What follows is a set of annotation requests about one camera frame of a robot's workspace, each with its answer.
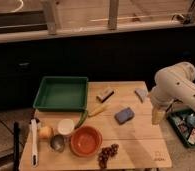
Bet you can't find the orange bowl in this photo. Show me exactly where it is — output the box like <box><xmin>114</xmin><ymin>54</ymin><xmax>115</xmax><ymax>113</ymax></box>
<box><xmin>70</xmin><ymin>126</ymin><xmax>102</xmax><ymax>157</ymax></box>

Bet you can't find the black pole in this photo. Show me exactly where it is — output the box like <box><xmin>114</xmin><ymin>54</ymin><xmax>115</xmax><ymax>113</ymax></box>
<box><xmin>13</xmin><ymin>122</ymin><xmax>19</xmax><ymax>171</ymax></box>

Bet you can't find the green bin with clutter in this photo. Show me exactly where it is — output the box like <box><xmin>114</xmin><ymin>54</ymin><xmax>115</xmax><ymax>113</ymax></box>
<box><xmin>167</xmin><ymin>108</ymin><xmax>195</xmax><ymax>148</ymax></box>

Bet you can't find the wooden folding table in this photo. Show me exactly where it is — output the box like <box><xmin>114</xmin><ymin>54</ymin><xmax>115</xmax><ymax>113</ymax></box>
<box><xmin>19</xmin><ymin>81</ymin><xmax>172</xmax><ymax>171</ymax></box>

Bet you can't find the green plastic tray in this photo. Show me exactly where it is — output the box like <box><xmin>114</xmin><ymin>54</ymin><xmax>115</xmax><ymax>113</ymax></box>
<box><xmin>33</xmin><ymin>76</ymin><xmax>88</xmax><ymax>112</ymax></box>

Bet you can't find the bunch of dark grapes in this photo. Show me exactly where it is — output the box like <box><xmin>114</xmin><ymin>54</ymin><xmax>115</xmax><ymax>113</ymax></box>
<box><xmin>98</xmin><ymin>144</ymin><xmax>119</xmax><ymax>169</ymax></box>

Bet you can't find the yellow onion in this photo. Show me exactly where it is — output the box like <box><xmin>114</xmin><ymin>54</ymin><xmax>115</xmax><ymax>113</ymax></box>
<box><xmin>38</xmin><ymin>126</ymin><xmax>53</xmax><ymax>139</ymax></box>

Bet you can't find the brown black eraser block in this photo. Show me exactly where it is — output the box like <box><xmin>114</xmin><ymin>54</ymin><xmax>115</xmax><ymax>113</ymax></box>
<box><xmin>96</xmin><ymin>87</ymin><xmax>114</xmax><ymax>103</ymax></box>

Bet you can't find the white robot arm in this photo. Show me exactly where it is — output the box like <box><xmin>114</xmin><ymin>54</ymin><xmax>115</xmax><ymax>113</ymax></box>
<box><xmin>149</xmin><ymin>62</ymin><xmax>195</xmax><ymax>125</ymax></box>

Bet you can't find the grey wedge piece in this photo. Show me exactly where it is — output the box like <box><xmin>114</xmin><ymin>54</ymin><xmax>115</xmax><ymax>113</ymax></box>
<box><xmin>134</xmin><ymin>88</ymin><xmax>148</xmax><ymax>103</ymax></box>

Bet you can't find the blue sponge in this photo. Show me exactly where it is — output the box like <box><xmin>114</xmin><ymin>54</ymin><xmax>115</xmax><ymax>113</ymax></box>
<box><xmin>115</xmin><ymin>107</ymin><xmax>135</xmax><ymax>124</ymax></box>

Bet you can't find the green chili pepper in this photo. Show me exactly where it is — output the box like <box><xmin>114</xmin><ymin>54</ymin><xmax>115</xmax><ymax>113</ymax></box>
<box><xmin>75</xmin><ymin>110</ymin><xmax>88</xmax><ymax>129</ymax></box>

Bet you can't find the white cup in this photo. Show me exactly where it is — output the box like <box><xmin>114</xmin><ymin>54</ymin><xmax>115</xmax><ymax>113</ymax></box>
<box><xmin>57</xmin><ymin>119</ymin><xmax>75</xmax><ymax>136</ymax></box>

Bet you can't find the metal cup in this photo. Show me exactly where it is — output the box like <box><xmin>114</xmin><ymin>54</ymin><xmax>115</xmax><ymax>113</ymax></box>
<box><xmin>50</xmin><ymin>134</ymin><xmax>65</xmax><ymax>152</ymax></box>

